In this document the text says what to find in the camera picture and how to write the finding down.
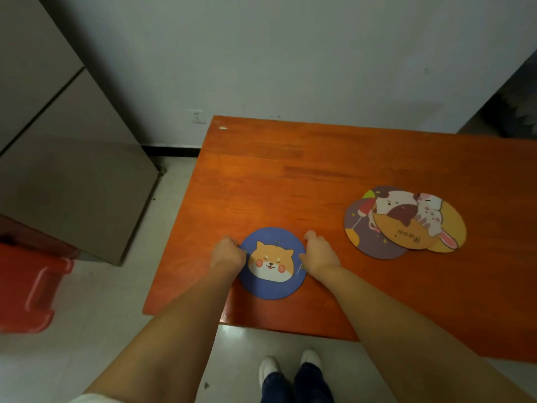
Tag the person's right hand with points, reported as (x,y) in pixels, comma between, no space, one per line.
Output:
(321,258)

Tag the person's left hand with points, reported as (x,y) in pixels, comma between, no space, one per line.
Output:
(225,255)

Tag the person's right fingers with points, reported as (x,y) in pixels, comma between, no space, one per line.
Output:
(309,243)

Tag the person's left fingers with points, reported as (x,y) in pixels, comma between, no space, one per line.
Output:
(238,251)

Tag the blue round dog coaster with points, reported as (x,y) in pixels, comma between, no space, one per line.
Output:
(272,264)

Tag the person's left forearm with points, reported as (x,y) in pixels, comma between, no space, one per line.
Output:
(168,344)

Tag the person's right forearm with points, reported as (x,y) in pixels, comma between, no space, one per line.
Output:
(402,339)

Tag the grey round balloon coaster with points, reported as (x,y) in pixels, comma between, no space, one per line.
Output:
(367,241)

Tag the orange round cat coaster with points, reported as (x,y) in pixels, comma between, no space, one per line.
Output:
(402,230)

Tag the person's right white shoe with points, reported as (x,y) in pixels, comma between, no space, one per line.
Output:
(311,358)

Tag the person's white shoe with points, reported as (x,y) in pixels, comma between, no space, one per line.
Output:
(268,367)
(311,358)

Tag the person's left white shoe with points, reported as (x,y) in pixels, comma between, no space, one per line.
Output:
(268,367)

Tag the person's right jeans leg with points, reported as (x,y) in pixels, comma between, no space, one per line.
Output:
(312,386)

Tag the person's jeans leg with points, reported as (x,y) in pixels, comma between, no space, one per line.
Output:
(275,390)
(312,386)

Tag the person's left jeans leg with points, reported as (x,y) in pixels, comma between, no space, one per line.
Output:
(275,390)

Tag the yellow round rabbit coaster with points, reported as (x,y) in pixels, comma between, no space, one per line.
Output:
(455,228)

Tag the grey refrigerator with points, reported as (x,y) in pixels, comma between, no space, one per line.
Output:
(71,163)

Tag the person's white sleeve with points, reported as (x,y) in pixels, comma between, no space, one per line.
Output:
(94,399)

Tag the red plastic stool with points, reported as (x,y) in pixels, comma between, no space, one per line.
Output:
(21,289)

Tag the dark patterned cloth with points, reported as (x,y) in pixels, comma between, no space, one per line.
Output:
(514,109)

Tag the white wall socket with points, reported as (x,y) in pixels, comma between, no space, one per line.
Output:
(197,116)

